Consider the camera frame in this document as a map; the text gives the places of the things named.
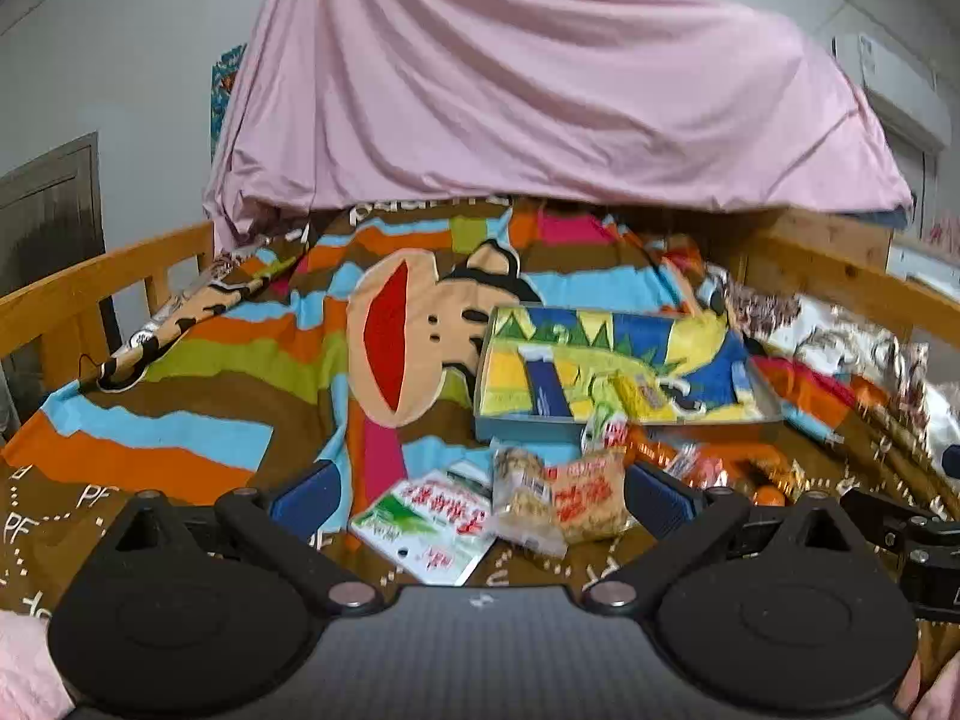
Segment white board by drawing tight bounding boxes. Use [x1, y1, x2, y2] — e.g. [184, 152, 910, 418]
[887, 238, 960, 290]

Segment small green and red packet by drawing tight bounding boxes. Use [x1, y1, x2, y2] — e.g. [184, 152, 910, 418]
[583, 405, 631, 452]

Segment colourful wall poster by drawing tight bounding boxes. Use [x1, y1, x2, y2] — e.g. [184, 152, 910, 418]
[210, 45, 248, 160]

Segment striped cartoon blanket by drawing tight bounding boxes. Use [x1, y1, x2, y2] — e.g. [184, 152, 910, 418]
[0, 195, 923, 616]

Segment brown floral patterned quilt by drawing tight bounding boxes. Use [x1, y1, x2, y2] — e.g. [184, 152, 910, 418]
[705, 262, 960, 482]

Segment red and white snack packet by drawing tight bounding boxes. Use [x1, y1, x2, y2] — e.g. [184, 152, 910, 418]
[666, 446, 722, 490]

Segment orange and red snack packet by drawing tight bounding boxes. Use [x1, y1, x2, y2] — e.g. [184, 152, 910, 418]
[546, 450, 638, 545]

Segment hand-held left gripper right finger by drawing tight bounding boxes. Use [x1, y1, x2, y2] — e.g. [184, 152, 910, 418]
[583, 461, 852, 614]

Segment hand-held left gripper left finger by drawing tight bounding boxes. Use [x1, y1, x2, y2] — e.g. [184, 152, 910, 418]
[112, 459, 383, 616]

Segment person's pink clothing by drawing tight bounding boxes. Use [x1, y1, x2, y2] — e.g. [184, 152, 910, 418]
[0, 606, 76, 720]

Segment green and white snack packet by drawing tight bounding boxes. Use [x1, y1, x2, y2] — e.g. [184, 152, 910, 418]
[349, 469, 500, 587]

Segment clear peanut snack packet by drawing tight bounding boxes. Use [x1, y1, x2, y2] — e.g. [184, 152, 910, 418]
[491, 446, 569, 560]

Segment white air conditioner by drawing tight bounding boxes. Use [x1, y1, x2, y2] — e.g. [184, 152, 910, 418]
[831, 32, 953, 149]

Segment grey door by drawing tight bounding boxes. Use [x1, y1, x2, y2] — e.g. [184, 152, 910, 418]
[0, 133, 107, 421]

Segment pink hanging sheet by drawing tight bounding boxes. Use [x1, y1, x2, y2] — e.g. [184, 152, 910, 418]
[202, 0, 914, 256]

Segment grey box with colourful print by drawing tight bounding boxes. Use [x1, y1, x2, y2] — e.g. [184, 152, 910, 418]
[472, 304, 785, 445]

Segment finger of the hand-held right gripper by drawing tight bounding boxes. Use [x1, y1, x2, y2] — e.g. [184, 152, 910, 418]
[840, 490, 912, 552]

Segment wooden bed end board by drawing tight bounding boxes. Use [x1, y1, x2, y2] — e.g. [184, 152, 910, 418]
[772, 206, 895, 271]

